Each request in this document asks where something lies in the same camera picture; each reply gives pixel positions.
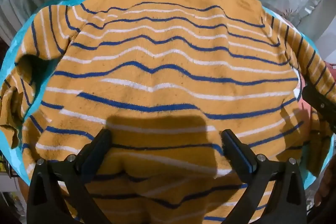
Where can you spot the person's right hand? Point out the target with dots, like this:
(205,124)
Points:
(326,182)

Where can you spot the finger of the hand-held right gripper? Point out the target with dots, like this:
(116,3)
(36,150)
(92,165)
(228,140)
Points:
(321,108)

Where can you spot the orange striped sweater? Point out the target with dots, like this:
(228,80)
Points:
(168,77)

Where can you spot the teal star print blanket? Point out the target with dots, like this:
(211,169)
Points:
(15,45)

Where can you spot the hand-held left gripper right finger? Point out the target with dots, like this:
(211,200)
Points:
(240,151)

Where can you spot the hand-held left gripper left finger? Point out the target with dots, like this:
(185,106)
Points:
(103,142)

